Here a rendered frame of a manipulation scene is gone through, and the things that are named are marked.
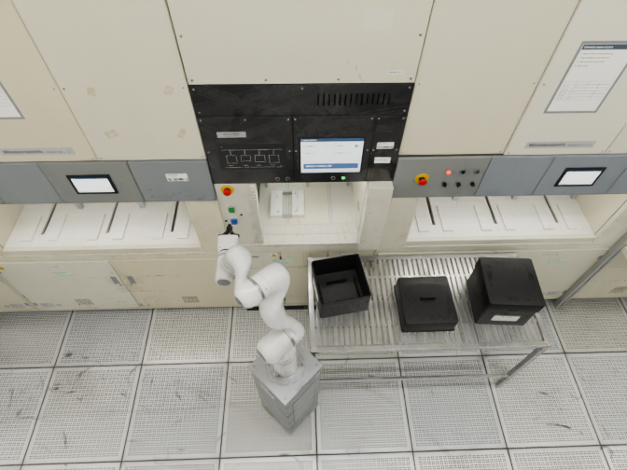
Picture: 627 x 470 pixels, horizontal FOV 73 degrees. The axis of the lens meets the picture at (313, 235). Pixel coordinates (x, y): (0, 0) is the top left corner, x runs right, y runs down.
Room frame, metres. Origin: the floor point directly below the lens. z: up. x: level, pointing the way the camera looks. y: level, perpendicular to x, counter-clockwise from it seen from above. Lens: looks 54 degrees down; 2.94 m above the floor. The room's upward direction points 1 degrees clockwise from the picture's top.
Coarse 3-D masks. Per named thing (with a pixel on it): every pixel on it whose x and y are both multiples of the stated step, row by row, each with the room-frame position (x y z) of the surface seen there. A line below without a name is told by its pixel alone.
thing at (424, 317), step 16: (400, 288) 1.15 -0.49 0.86; (416, 288) 1.15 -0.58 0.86; (432, 288) 1.15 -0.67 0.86; (448, 288) 1.16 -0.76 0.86; (400, 304) 1.07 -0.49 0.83; (416, 304) 1.05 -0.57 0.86; (432, 304) 1.06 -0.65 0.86; (448, 304) 1.06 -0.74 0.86; (400, 320) 1.00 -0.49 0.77; (416, 320) 0.96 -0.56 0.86; (432, 320) 0.96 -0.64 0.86; (448, 320) 0.97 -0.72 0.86
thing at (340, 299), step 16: (336, 256) 1.31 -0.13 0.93; (352, 256) 1.32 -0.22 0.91; (320, 272) 1.28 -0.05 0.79; (336, 272) 1.30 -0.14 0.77; (352, 272) 1.30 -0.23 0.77; (320, 288) 1.19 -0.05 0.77; (336, 288) 1.19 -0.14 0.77; (352, 288) 1.20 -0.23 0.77; (368, 288) 1.12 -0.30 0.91; (320, 304) 1.02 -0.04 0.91; (336, 304) 1.02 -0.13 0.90; (352, 304) 1.04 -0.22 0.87; (368, 304) 1.06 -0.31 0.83
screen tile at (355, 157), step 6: (336, 144) 1.44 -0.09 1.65; (342, 144) 1.44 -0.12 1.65; (348, 144) 1.44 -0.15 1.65; (354, 144) 1.44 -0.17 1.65; (360, 144) 1.44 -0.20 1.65; (336, 150) 1.44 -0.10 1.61; (342, 150) 1.44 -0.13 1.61; (348, 150) 1.44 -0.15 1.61; (354, 150) 1.44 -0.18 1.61; (336, 156) 1.44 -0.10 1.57; (342, 156) 1.44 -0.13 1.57; (348, 156) 1.44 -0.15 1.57; (354, 156) 1.44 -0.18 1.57
